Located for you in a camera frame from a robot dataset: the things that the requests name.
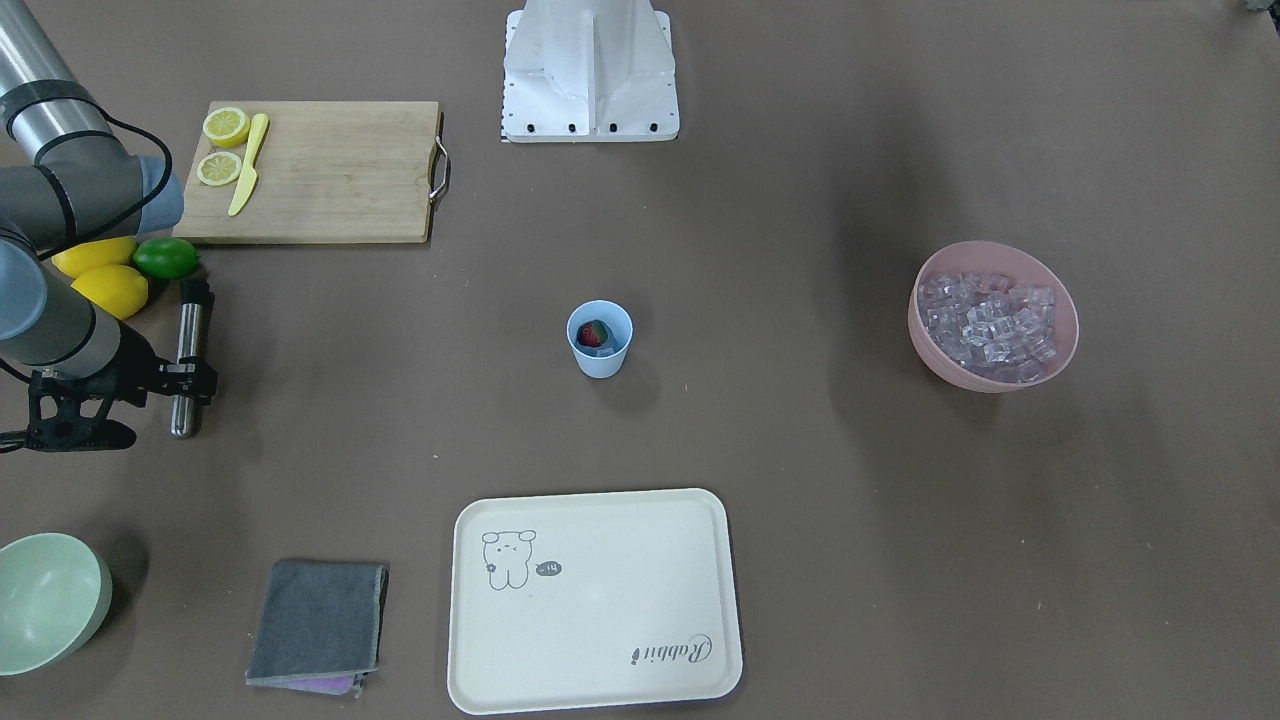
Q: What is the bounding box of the green lime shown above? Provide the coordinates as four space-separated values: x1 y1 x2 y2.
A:
131 237 201 281

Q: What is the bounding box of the lemon half slice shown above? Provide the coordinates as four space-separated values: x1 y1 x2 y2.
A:
195 151 243 187
202 106 251 149

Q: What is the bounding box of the pink bowl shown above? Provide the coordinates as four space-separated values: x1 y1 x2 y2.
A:
908 241 1079 393

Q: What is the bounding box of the whole yellow lemon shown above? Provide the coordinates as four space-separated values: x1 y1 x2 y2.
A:
51 236 137 279
70 264 150 322

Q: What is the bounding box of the upper lemon half slice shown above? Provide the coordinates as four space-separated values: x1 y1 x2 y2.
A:
202 106 251 149

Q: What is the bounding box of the lower lemon half slice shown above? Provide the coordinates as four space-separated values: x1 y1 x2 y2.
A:
195 151 243 187

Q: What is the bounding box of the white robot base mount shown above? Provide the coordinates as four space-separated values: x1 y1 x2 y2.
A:
500 1 681 143

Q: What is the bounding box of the bamboo cutting board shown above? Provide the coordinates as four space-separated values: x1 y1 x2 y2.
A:
174 100 449 245

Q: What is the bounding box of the upper whole yellow lemon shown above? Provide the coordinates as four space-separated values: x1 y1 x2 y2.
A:
51 236 137 279

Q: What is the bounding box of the steel muddler with black tip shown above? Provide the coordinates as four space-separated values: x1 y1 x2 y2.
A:
170 278 215 439

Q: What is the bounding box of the grey folded cloth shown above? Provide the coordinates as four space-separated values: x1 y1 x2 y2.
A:
244 559 388 697

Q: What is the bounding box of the yellow plastic knife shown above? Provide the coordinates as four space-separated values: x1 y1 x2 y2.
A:
227 113 270 217

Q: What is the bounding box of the light blue plastic cup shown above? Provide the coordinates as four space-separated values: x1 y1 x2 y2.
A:
564 299 634 379

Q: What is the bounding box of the light green bowl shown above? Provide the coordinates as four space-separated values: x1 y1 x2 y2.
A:
1 533 113 676

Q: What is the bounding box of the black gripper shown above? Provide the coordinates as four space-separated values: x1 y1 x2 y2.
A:
24 327 219 454

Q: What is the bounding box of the pile of clear ice cubes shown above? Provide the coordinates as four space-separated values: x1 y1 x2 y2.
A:
915 272 1057 384

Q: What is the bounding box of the cream rabbit tray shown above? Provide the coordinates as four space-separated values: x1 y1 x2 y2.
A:
447 488 744 715

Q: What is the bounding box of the red strawberry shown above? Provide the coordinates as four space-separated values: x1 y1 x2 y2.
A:
575 319 614 352

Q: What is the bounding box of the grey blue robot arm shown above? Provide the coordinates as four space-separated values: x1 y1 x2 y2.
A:
1 1 218 452

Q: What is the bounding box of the lower whole yellow lemon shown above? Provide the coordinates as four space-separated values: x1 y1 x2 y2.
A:
70 264 150 322

